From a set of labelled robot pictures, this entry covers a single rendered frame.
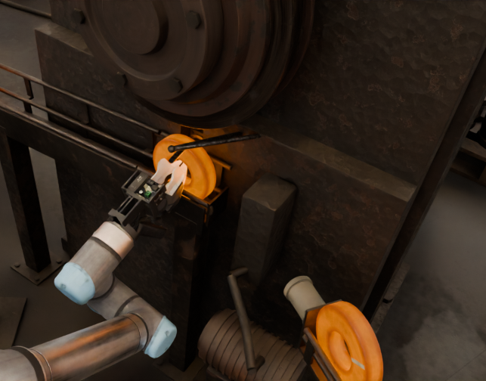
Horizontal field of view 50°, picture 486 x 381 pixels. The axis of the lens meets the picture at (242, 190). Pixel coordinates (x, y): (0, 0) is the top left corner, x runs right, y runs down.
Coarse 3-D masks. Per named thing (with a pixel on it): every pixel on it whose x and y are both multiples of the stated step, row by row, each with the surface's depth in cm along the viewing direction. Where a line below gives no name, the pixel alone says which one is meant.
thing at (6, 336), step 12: (0, 300) 167; (12, 300) 167; (24, 300) 168; (0, 312) 164; (12, 312) 164; (0, 324) 161; (12, 324) 161; (0, 336) 158; (12, 336) 158; (0, 348) 155
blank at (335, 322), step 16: (336, 304) 88; (320, 320) 92; (336, 320) 87; (352, 320) 83; (320, 336) 93; (336, 336) 91; (352, 336) 83; (368, 336) 82; (336, 352) 91; (352, 352) 84; (368, 352) 81; (336, 368) 90; (352, 368) 85; (368, 368) 81
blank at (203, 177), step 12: (156, 144) 112; (168, 144) 110; (156, 156) 114; (168, 156) 112; (180, 156) 109; (192, 156) 107; (204, 156) 108; (156, 168) 116; (192, 168) 109; (204, 168) 107; (168, 180) 116; (192, 180) 111; (204, 180) 109; (192, 192) 113; (204, 192) 111
